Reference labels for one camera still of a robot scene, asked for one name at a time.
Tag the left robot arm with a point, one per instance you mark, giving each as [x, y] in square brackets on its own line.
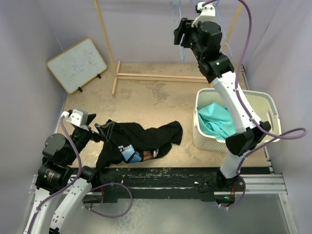
[62, 181]

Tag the black t shirt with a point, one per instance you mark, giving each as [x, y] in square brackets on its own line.
[131, 143]

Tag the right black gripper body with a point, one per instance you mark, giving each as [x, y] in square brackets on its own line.
[190, 34]

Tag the small whiteboard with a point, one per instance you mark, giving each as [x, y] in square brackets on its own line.
[77, 65]

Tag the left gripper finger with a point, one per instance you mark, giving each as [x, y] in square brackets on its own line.
[105, 130]
[88, 118]

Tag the blue hanger of black shirt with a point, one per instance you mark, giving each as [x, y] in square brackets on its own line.
[176, 11]

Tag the light blue wire hanger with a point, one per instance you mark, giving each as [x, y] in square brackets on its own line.
[222, 28]

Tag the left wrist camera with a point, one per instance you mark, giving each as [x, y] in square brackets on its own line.
[77, 118]

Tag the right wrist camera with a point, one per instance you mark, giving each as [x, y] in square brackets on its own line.
[206, 13]

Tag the wooden clothes rack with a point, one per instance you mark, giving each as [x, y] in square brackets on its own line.
[135, 76]

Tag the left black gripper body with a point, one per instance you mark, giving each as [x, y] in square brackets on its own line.
[94, 136]

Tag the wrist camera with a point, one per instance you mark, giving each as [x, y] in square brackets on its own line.
[206, 13]
[77, 118]

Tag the white laundry basket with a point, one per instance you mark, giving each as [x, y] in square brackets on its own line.
[262, 104]

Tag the teal t shirt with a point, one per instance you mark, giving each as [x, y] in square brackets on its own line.
[215, 121]

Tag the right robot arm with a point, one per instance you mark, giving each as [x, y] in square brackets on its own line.
[204, 40]

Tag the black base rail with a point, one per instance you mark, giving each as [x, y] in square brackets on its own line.
[205, 184]

